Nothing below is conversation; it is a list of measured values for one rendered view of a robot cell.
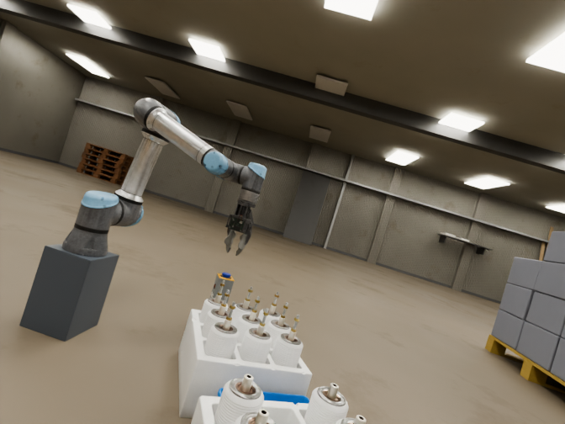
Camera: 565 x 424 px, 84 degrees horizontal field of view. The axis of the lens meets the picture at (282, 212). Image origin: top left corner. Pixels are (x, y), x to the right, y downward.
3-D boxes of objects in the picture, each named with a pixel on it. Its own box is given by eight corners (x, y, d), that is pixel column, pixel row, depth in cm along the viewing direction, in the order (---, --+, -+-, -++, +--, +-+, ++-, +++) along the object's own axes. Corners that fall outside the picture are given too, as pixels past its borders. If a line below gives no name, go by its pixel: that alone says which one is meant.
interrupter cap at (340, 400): (325, 406, 76) (326, 404, 76) (311, 387, 83) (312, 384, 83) (351, 408, 78) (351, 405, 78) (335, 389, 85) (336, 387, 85)
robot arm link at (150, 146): (92, 219, 128) (145, 95, 127) (118, 220, 143) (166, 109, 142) (114, 230, 126) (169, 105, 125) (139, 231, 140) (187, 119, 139)
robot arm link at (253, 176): (250, 164, 128) (270, 169, 126) (243, 189, 128) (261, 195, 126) (245, 159, 121) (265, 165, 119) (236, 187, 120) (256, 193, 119)
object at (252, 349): (262, 392, 105) (278, 340, 106) (239, 396, 99) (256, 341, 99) (246, 375, 113) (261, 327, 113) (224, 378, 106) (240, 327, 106)
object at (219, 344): (228, 389, 101) (245, 336, 101) (201, 393, 95) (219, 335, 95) (216, 372, 109) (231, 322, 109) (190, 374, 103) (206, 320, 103)
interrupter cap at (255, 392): (232, 400, 67) (233, 396, 67) (225, 378, 74) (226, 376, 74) (264, 402, 70) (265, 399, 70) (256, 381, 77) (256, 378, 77)
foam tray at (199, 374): (178, 417, 92) (197, 358, 92) (177, 350, 129) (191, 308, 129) (297, 426, 105) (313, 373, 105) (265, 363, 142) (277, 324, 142)
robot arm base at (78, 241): (51, 246, 114) (60, 219, 114) (80, 243, 129) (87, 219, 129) (89, 258, 113) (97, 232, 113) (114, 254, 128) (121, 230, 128)
